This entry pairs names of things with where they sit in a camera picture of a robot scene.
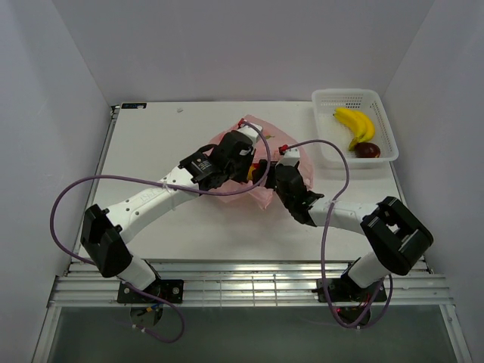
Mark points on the dark label on table corner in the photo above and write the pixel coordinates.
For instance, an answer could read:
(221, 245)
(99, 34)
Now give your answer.
(133, 106)

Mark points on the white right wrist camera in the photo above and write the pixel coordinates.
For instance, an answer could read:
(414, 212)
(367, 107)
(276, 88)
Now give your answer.
(290, 156)

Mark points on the yellow fake banana bunch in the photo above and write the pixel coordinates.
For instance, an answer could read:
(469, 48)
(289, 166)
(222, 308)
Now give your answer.
(358, 123)

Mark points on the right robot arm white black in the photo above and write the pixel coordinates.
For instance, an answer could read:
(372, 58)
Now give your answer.
(397, 237)

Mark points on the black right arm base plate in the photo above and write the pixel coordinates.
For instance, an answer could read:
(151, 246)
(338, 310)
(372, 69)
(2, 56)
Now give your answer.
(341, 291)

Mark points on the pink plastic bag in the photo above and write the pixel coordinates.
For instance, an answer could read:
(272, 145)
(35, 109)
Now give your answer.
(276, 138)

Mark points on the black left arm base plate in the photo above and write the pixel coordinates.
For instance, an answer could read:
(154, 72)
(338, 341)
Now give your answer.
(170, 290)

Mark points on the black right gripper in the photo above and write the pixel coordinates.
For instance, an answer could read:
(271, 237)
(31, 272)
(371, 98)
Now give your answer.
(271, 173)

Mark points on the yellow fake fruit in bag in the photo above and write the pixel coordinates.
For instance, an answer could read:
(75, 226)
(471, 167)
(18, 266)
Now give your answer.
(251, 173)

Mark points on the aluminium table edge rail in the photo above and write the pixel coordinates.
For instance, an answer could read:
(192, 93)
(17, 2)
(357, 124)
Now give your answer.
(243, 284)

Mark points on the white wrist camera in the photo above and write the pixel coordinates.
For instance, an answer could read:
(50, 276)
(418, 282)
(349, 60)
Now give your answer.
(251, 130)
(290, 156)

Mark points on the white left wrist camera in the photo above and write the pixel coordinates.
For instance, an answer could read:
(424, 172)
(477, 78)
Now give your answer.
(251, 130)

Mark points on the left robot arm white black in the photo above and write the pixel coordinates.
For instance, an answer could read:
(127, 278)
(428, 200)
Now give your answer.
(106, 231)

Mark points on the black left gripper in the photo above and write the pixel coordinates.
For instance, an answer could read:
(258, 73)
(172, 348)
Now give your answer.
(248, 159)

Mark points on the white plastic basket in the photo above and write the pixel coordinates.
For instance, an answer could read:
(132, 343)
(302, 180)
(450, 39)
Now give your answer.
(326, 101)

